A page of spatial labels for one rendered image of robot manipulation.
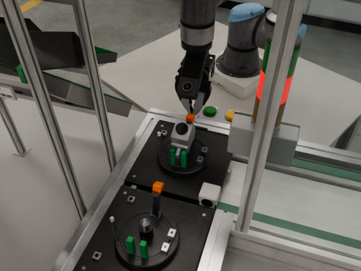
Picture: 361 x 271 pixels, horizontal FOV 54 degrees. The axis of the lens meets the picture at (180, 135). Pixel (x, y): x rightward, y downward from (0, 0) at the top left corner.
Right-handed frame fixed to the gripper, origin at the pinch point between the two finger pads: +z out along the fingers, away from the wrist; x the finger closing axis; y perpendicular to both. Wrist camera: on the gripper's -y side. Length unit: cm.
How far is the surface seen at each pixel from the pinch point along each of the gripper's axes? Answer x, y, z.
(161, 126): 10.2, 3.1, 10.2
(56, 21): 211, 217, 108
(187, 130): -1.6, -8.9, -2.3
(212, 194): -10.5, -17.4, 8.2
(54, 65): 23.5, -18.2, -20.8
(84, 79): 132, 135, 107
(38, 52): 23.9, -20.7, -25.2
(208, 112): -1.3, 13.2, 10.1
